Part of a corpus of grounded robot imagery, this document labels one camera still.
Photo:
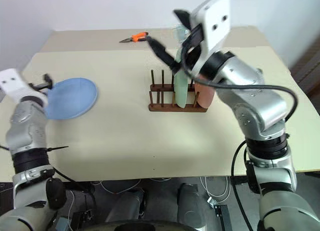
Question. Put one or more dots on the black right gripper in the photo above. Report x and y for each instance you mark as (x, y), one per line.
(195, 38)

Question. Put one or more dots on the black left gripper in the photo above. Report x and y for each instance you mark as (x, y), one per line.
(37, 89)

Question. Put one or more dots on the green plate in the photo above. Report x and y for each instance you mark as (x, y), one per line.
(180, 88)

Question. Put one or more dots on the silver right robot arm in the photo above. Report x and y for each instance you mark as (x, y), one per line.
(252, 103)

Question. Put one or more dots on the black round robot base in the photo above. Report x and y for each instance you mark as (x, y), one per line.
(145, 224)

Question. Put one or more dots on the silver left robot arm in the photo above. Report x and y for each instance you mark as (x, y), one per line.
(27, 131)

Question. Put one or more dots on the wooden dish rack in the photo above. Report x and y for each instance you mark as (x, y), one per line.
(175, 108)

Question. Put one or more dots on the blue plate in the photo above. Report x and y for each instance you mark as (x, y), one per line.
(72, 98)

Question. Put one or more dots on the black zip tie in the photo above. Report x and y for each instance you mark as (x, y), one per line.
(58, 148)

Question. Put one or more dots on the pink plate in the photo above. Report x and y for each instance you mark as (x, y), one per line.
(205, 96)

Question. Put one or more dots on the grey rounded robot leg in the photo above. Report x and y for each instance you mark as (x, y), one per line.
(130, 203)
(191, 203)

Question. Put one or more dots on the black floor box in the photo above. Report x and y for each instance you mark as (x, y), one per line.
(222, 217)

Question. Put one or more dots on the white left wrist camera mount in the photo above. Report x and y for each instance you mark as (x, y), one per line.
(11, 82)

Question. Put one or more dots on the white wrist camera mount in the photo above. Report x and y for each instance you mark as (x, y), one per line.
(11, 82)
(216, 21)

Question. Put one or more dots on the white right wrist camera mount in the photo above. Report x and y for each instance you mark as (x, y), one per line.
(216, 21)

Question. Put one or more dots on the small metal bracket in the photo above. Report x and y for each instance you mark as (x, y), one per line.
(212, 203)

